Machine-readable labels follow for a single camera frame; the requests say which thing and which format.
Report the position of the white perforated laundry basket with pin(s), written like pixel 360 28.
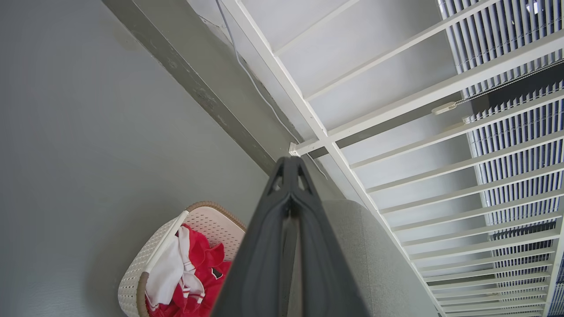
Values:
pixel 218 226

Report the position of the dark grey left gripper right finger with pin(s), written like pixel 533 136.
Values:
pixel 324 264

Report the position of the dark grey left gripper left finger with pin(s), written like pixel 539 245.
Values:
pixel 260 255

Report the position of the white metal railing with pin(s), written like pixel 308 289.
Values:
pixel 327 140

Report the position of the grey skirting board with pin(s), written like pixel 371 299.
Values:
pixel 194 83

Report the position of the grey fabric sofa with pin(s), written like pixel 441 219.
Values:
pixel 379 264

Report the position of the white slatted window blind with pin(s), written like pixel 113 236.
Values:
pixel 498 31
pixel 520 185

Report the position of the white garment with red trim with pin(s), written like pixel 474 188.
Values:
pixel 165 273

